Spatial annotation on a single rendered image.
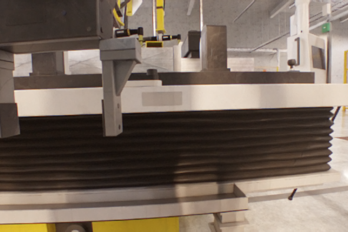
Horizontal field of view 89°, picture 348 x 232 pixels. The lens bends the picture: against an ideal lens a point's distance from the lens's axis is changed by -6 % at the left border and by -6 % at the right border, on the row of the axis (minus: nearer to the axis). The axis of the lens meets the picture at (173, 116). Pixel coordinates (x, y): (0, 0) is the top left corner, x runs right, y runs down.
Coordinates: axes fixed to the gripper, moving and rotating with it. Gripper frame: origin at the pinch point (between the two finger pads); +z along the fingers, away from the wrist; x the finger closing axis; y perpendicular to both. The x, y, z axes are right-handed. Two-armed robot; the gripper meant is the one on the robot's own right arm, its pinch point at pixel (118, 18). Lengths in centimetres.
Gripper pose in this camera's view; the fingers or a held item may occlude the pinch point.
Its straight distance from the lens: 118.6
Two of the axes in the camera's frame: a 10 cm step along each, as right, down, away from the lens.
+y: -9.8, 0.1, 1.8
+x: -0.7, 9.1, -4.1
